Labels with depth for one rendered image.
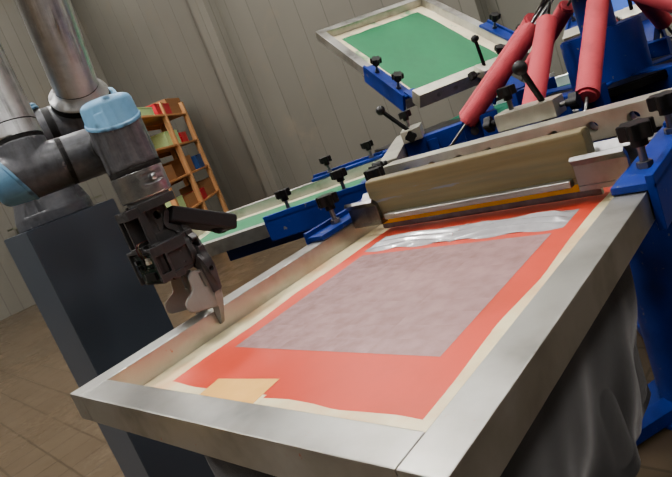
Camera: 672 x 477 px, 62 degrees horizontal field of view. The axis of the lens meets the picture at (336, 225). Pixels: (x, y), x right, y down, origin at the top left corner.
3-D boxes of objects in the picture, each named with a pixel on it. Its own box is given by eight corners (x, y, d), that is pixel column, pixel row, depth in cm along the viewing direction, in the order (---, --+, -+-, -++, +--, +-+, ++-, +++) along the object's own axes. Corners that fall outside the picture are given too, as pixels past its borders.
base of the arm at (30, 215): (11, 237, 118) (-11, 193, 116) (80, 210, 128) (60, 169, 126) (31, 229, 107) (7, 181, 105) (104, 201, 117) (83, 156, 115)
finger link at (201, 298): (197, 339, 83) (166, 284, 82) (227, 318, 87) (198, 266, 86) (207, 336, 80) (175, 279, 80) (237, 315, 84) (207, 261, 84)
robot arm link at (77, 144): (58, 140, 91) (56, 132, 81) (125, 117, 95) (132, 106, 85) (79, 185, 93) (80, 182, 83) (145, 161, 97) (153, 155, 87)
